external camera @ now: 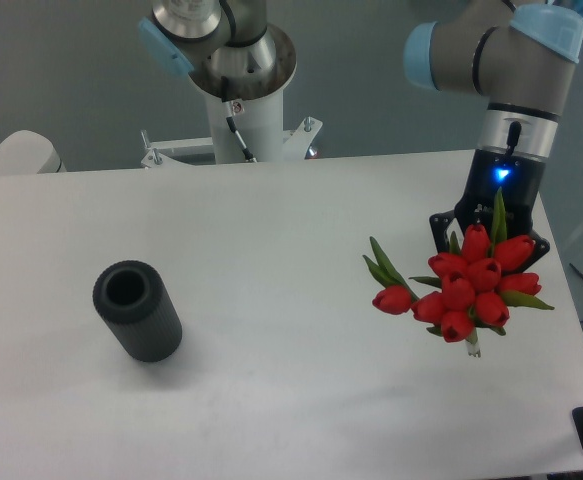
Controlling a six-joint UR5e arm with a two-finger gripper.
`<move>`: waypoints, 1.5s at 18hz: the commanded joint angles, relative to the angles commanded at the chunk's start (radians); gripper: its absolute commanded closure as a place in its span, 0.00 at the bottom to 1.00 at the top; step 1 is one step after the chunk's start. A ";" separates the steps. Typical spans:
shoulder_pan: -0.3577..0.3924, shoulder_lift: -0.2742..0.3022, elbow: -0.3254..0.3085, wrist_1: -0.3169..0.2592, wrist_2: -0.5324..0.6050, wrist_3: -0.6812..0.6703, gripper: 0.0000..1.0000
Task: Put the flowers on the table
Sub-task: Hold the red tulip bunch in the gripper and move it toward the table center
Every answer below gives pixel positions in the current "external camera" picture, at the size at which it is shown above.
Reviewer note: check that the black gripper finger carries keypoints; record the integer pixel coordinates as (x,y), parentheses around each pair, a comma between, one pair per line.
(541,246)
(440,224)

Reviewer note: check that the white rounded chair part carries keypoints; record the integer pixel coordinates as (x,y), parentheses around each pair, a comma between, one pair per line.
(28,153)

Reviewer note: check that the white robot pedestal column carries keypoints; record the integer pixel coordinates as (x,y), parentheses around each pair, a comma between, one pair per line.
(243,88)

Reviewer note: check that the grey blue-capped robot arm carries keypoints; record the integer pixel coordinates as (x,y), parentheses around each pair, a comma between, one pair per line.
(521,55)

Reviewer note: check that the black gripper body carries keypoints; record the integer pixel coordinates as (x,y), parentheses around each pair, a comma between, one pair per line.
(518,178)

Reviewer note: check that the black ribbed cylindrical vase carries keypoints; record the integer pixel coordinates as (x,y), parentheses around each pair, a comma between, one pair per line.
(132,300)

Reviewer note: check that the white metal base frame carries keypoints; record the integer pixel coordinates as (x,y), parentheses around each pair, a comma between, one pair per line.
(296,145)

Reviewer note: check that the red tulip bouquet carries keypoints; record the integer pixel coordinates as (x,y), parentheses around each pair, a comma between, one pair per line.
(472,290)

